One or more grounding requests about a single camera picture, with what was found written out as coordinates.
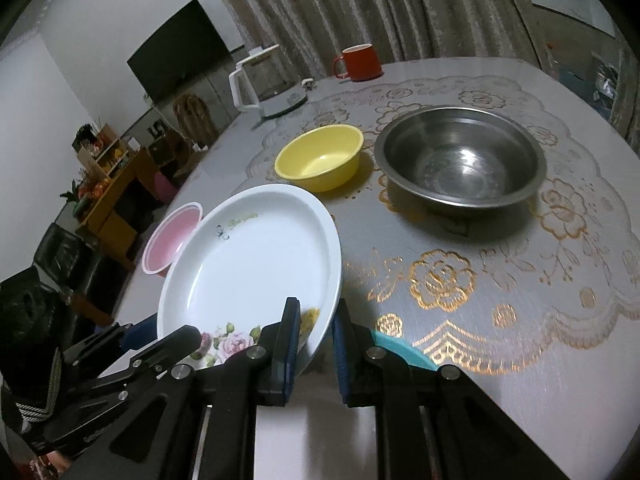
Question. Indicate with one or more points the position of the turquoise round tray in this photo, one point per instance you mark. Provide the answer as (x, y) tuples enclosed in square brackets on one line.
[(399, 346)]

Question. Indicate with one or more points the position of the white floral deep plate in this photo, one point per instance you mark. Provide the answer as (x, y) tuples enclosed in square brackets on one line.
[(249, 255)]

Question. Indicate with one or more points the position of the black wall television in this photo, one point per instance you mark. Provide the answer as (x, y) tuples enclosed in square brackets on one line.
[(182, 48)]

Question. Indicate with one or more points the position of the wooden side cabinet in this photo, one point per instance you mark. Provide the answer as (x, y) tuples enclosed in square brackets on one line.
[(111, 171)]

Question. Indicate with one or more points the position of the stainless steel basin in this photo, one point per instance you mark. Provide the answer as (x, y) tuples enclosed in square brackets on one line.
[(461, 158)]

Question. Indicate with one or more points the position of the yellow plastic bowl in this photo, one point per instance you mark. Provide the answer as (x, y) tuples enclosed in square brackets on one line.
[(321, 159)]

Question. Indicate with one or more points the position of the red plastic bowl pink inside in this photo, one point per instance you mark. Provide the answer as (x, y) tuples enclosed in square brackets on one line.
[(168, 238)]

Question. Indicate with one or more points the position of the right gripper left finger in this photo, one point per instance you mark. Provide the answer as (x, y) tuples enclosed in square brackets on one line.
[(261, 375)]

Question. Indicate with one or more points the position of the red mug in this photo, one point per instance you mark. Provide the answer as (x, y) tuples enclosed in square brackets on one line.
[(358, 63)]

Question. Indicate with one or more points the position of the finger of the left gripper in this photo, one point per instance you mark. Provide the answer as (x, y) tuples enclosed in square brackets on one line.
[(114, 341), (158, 358)]

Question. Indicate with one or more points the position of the beige curtain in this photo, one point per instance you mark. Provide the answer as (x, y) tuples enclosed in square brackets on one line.
[(311, 33)]

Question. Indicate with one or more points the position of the person left hand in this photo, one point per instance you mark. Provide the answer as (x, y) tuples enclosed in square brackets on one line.
[(50, 466)]

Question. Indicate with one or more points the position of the gold floral table cover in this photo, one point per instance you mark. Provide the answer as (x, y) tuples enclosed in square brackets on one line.
[(488, 291)]

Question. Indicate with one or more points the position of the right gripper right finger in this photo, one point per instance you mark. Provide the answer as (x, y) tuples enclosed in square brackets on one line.
[(370, 376)]

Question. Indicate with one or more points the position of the white electric kettle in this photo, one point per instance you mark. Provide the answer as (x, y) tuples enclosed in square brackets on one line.
[(260, 83)]

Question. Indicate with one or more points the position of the wooden chair by wall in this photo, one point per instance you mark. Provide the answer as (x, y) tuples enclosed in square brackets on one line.
[(194, 120)]

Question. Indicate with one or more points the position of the black leather chair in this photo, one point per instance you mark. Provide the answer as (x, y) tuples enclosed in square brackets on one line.
[(67, 259)]

